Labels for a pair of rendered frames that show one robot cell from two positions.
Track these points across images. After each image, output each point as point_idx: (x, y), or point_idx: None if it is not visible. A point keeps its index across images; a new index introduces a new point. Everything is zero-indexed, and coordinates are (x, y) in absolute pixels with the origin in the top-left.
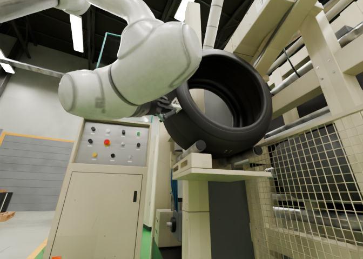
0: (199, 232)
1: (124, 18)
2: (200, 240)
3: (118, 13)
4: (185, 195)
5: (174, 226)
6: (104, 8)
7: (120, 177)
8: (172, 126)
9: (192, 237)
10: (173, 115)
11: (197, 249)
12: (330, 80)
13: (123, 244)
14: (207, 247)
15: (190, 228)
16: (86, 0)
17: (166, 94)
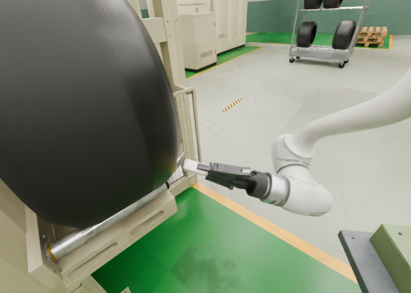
0: (88, 281)
1: (319, 138)
2: (91, 283)
3: (325, 136)
4: (47, 290)
5: None
6: (343, 133)
7: None
8: (139, 198)
9: (92, 291)
10: (167, 178)
11: (96, 290)
12: None
13: None
14: (92, 278)
15: (89, 290)
16: (382, 125)
17: (167, 153)
